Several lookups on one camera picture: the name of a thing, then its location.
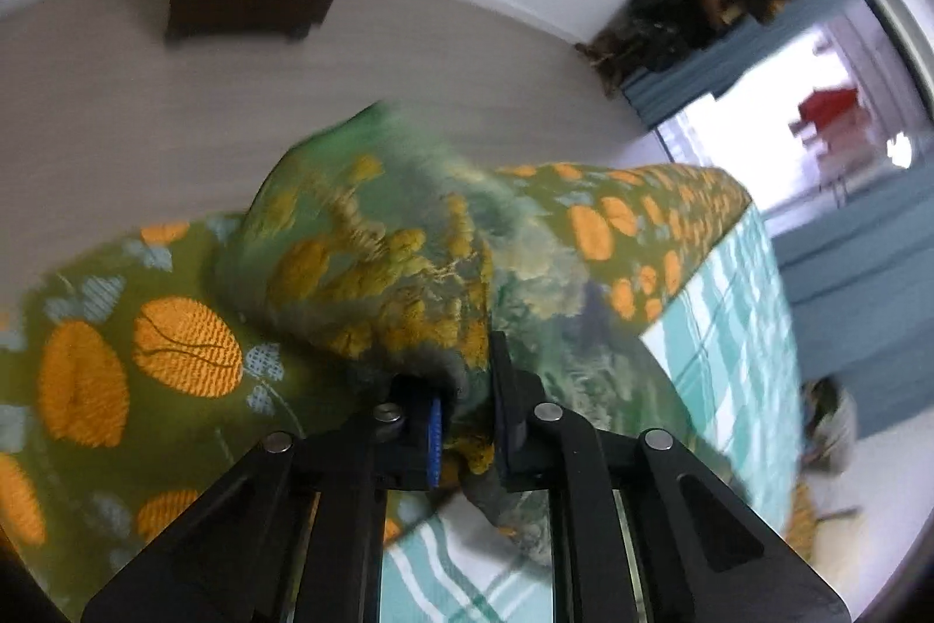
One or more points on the teal white checked bedsheet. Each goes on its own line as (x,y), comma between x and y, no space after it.
(727,343)

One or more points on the green landscape print jacket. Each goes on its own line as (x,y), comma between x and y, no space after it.
(376,243)

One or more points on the blue grey curtain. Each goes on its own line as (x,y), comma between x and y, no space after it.
(859,279)

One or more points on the pile of clothes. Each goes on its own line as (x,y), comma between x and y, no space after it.
(830,426)

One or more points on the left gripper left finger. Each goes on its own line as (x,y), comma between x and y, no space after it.
(409,417)

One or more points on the olive orange floral bedcover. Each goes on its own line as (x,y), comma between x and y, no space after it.
(126,390)

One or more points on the dark hanging bags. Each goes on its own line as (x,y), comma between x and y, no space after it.
(656,35)

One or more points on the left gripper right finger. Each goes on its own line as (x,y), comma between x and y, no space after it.
(521,449)

